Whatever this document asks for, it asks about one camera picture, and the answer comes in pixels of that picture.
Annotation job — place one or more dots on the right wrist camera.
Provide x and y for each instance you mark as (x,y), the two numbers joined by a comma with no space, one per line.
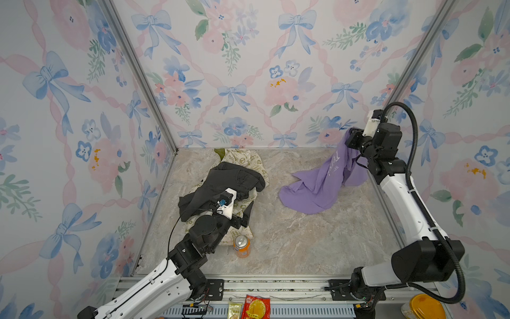
(374,119)

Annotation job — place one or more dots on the purple cloth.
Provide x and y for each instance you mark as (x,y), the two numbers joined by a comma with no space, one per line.
(317,190)

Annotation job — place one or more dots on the left aluminium corner post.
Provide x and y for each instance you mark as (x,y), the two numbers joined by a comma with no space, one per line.
(126,45)

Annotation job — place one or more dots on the orange soda can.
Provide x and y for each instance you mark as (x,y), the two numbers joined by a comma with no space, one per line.
(242,246)

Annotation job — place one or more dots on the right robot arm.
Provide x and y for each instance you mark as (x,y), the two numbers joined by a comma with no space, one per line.
(430,260)

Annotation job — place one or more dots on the aluminium corner post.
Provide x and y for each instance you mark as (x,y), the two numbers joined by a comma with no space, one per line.
(126,45)
(396,35)

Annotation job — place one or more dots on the dark grey cloth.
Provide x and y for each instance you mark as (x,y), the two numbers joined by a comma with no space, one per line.
(223,176)

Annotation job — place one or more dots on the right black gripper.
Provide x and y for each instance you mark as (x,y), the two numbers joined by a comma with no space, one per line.
(354,137)

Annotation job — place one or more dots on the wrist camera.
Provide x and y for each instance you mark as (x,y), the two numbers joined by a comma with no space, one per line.
(374,119)
(226,202)

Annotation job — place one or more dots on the yellow green snack packet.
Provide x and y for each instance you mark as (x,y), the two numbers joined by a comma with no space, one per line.
(234,310)

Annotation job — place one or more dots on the red snack packet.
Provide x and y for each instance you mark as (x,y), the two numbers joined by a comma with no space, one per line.
(256,307)

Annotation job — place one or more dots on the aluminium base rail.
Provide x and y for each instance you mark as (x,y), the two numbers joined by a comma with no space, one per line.
(290,297)

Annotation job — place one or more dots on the right aluminium corner post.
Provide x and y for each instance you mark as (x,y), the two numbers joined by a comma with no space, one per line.
(396,35)

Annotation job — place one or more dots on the yellow lidded container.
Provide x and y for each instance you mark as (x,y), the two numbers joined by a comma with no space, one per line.
(423,307)

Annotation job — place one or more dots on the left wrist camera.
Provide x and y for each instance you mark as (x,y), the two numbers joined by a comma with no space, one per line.
(226,202)

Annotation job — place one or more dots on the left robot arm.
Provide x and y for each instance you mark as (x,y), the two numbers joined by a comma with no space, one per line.
(178,278)

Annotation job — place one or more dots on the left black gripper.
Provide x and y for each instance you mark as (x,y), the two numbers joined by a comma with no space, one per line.
(243,221)

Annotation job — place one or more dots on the cream patterned cloth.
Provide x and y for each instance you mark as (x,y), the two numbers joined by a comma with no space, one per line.
(251,160)

